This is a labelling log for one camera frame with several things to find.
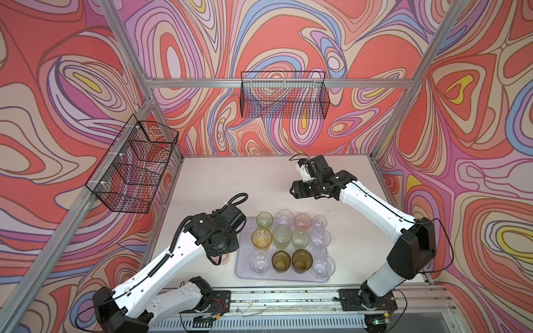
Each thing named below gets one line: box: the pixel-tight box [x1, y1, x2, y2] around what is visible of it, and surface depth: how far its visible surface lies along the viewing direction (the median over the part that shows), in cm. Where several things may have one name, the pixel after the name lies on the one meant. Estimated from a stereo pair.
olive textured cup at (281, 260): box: [271, 249, 292, 274], surface depth 79 cm
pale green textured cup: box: [291, 230, 311, 250], surface depth 84 cm
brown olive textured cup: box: [291, 248, 313, 275], surface depth 78 cm
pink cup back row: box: [294, 212, 312, 234], surface depth 91 cm
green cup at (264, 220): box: [256, 211, 275, 229], surface depth 90 cm
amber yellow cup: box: [251, 227, 273, 252], surface depth 86 cm
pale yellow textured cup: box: [272, 224, 293, 250], surface depth 83 cm
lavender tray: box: [235, 217, 336, 283], surface depth 82 cm
